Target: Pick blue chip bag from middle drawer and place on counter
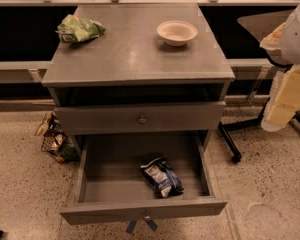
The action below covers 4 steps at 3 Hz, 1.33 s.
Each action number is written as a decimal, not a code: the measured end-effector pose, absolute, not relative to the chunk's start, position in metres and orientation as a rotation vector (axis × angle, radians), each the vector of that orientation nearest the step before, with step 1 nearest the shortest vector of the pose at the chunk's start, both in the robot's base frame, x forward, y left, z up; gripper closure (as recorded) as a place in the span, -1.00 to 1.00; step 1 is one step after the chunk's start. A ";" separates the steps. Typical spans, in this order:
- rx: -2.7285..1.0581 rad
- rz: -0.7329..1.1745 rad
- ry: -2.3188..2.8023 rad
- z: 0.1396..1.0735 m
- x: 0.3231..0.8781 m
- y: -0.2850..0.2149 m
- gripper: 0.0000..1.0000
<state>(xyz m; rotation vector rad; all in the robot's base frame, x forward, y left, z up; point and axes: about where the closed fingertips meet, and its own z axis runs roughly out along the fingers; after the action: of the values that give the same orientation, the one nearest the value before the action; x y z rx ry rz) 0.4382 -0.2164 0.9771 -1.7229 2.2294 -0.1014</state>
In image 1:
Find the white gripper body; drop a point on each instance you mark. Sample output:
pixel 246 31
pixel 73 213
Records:
pixel 297 39

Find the blue chip bag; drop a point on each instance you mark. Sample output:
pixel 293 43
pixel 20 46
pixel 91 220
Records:
pixel 162 177

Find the white paper bowl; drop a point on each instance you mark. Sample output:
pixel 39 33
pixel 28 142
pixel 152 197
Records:
pixel 176 33

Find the black stand with tray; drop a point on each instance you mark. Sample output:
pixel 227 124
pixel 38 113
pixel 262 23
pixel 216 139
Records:
pixel 259 26

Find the grey wooden drawer cabinet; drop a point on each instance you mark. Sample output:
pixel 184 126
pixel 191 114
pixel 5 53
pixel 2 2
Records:
pixel 131 64

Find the closed grey top drawer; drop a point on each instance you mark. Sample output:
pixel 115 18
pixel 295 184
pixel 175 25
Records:
pixel 87 120

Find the green chip bag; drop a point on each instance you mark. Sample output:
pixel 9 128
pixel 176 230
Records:
pixel 74 29

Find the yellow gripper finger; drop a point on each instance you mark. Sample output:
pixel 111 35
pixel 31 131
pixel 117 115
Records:
pixel 289 91
pixel 276 117

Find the open grey middle drawer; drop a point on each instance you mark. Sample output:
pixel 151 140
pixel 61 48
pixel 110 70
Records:
pixel 111 187

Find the wire basket with snacks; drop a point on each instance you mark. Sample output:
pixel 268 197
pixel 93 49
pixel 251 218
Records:
pixel 55 141

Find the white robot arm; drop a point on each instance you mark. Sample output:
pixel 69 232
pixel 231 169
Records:
pixel 290 42

